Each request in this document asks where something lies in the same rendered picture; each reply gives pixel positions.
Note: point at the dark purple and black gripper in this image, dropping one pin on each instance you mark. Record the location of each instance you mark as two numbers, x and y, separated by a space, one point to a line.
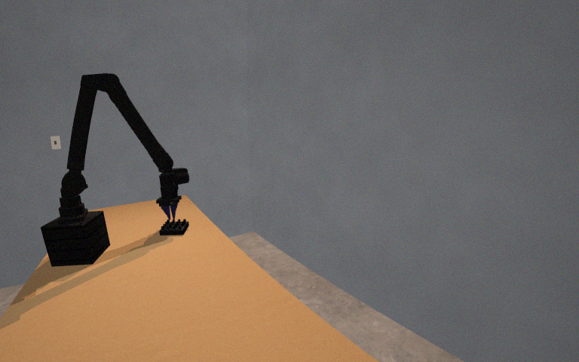
168 196

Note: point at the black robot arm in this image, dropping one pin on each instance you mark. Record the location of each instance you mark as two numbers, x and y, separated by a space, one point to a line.
71 209

